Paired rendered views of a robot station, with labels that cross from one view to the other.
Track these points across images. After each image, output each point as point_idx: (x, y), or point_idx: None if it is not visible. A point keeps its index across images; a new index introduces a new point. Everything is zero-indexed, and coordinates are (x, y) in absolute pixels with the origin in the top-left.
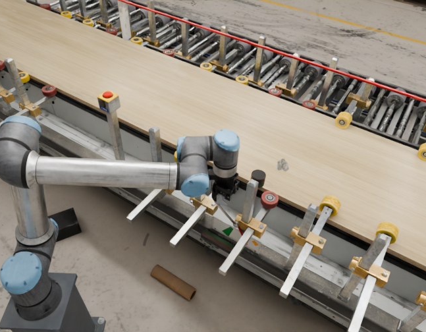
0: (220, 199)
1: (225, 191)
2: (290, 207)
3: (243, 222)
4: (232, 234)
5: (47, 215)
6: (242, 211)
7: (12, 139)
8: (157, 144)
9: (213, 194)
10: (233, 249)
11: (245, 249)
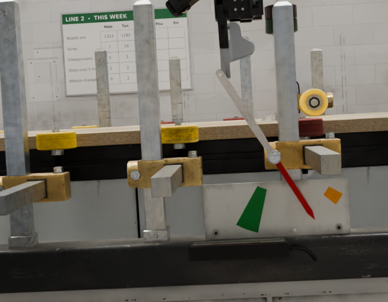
0: (235, 41)
1: None
2: (345, 149)
3: (289, 141)
4: (268, 214)
5: None
6: (278, 107)
7: None
8: (18, 44)
9: (222, 14)
10: (313, 150)
11: (315, 236)
